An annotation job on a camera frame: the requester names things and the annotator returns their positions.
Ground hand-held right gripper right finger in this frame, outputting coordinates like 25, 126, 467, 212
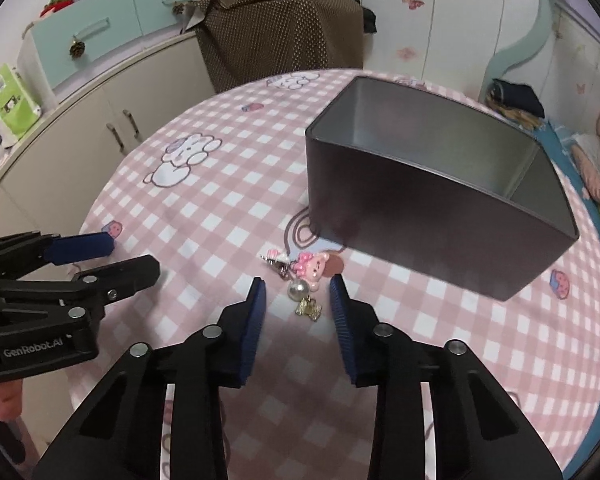
329, 272, 566, 480

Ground person's left hand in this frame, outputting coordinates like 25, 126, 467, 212
0, 382, 25, 422

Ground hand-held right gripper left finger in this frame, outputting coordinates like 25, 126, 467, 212
40, 276, 268, 480

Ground yellow patterned folded cloth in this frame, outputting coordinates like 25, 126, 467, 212
500, 105, 546, 131

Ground teal bed frame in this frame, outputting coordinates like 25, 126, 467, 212
477, 0, 600, 111

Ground beige cabinet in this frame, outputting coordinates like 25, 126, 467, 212
0, 35, 218, 241

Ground teal drawer unit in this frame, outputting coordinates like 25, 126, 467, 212
30, 0, 201, 93

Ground pink checked tablecloth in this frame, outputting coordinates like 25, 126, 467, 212
72, 69, 600, 480

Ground grey metal tin box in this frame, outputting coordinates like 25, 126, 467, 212
305, 76, 580, 303

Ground brown dotted cloth cover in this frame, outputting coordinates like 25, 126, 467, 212
180, 0, 366, 95

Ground red and green decoration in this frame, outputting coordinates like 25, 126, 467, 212
40, 0, 78, 17

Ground white cloth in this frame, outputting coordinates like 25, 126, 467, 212
570, 135, 600, 161

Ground dark folded clothes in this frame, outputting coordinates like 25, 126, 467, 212
490, 78, 546, 121

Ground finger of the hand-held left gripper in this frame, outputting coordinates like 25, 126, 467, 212
0, 254, 162, 321
0, 231, 116, 281

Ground pink bear charm keychain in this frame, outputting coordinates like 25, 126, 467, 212
260, 249, 345, 320

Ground green box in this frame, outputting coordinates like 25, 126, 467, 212
0, 63, 43, 136

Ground metal cabinet handle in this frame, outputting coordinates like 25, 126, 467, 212
106, 123, 127, 155
122, 109, 142, 143

